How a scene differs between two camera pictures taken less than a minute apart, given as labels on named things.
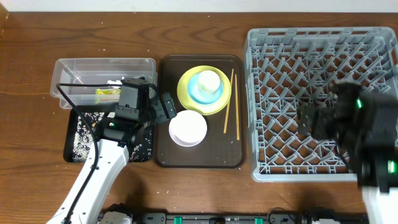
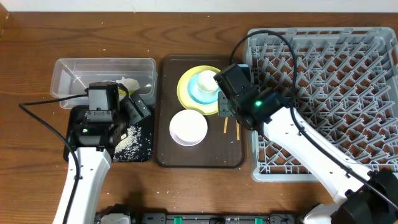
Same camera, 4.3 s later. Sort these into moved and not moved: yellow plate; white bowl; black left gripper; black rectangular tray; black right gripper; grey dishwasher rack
Moved: black right gripper; black left gripper
Not moved: grey dishwasher rack; white bowl; yellow plate; black rectangular tray
